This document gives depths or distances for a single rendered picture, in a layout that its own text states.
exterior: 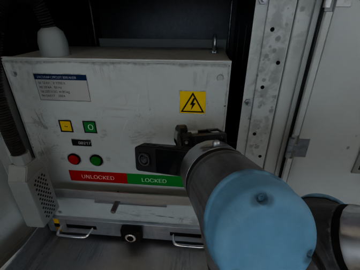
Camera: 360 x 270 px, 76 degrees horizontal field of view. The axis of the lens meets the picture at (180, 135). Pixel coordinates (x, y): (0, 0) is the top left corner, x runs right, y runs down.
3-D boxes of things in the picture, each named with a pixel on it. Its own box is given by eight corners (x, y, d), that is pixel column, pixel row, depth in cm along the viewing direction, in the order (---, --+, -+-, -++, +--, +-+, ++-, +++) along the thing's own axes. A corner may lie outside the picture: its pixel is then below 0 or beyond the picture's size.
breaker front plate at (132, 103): (213, 233, 67) (230, 65, 45) (55, 220, 71) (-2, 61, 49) (213, 229, 68) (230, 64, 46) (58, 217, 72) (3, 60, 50)
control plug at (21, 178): (44, 228, 57) (22, 171, 49) (26, 226, 58) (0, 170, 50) (61, 205, 64) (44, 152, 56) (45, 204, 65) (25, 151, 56)
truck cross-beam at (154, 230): (222, 244, 69) (224, 231, 66) (50, 231, 73) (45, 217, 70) (220, 230, 73) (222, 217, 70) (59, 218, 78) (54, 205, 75)
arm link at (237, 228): (225, 319, 18) (204, 210, 16) (192, 225, 30) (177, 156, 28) (330, 284, 20) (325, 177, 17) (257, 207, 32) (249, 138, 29)
